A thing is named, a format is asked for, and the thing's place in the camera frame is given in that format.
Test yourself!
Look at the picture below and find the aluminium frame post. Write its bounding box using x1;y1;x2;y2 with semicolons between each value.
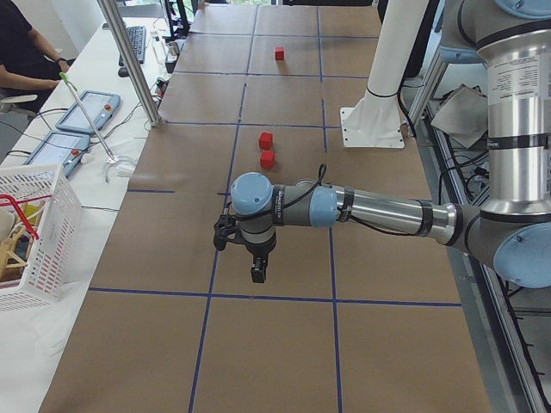
97;0;161;127

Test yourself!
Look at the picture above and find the black keyboard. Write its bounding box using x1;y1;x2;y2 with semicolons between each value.
126;26;146;65

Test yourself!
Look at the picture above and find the grey cloth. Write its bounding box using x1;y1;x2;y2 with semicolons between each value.
431;84;488;148

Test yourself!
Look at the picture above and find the metal cup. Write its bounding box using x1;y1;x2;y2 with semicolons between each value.
165;41;180;64

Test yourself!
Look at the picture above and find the teach pendant upper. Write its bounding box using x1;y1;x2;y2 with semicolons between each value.
56;90;121;135

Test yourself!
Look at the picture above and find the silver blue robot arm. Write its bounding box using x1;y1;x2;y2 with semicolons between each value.
214;1;550;288

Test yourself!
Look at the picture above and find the red block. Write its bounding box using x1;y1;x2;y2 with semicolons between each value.
259;150;276;170
274;46;285;61
258;132;274;151

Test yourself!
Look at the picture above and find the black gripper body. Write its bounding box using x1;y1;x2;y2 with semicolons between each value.
241;230;276;258

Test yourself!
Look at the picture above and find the grabber stick tool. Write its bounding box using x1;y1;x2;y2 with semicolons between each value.
59;72;136;183

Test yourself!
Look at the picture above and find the white plastic basket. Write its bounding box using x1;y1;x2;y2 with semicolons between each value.
1;165;81;311

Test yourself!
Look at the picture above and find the seated person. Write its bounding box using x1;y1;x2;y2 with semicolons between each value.
1;1;74;113

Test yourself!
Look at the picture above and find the teach pendant lower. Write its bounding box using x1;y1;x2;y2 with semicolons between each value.
24;131;90;177

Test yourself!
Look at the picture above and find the teach pendant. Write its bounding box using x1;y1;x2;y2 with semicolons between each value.
24;131;90;177
56;90;121;135

